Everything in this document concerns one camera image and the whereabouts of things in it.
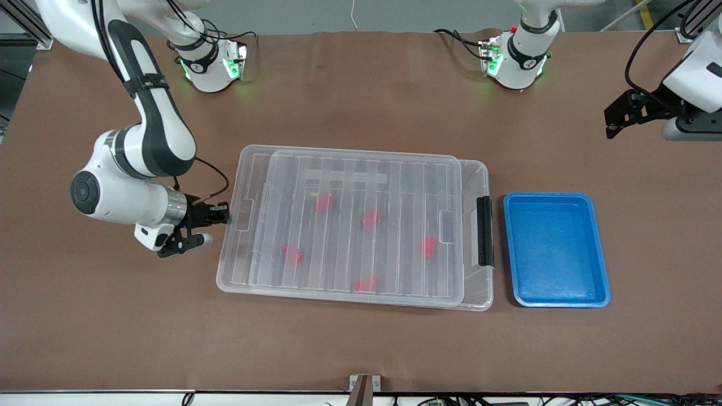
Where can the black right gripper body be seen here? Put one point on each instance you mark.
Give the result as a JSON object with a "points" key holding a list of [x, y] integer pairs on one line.
{"points": [[197, 215]]}

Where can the clear plastic box lid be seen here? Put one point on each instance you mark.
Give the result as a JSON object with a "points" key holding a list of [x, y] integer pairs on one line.
{"points": [[395, 270]]}

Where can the red block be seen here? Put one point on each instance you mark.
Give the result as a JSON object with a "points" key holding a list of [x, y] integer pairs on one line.
{"points": [[322, 203], [370, 219], [292, 254], [428, 248], [365, 285]]}

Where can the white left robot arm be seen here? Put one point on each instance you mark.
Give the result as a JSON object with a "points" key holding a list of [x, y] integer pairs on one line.
{"points": [[516, 67]]}

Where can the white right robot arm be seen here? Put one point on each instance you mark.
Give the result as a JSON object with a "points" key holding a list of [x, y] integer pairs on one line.
{"points": [[163, 129]]}

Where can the clear plastic storage box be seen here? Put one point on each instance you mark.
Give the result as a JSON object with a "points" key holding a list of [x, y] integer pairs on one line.
{"points": [[483, 293]]}

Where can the blue plastic tray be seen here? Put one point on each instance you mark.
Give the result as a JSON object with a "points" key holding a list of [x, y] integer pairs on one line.
{"points": [[555, 254]]}

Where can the brown table cover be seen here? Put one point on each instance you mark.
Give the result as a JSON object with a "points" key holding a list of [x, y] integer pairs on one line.
{"points": [[113, 338]]}

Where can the aluminium frame post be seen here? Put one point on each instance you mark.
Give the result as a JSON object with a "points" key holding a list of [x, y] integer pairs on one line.
{"points": [[25, 25], [685, 35]]}

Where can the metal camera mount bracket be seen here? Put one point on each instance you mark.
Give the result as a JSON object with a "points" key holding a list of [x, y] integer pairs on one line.
{"points": [[364, 392]]}

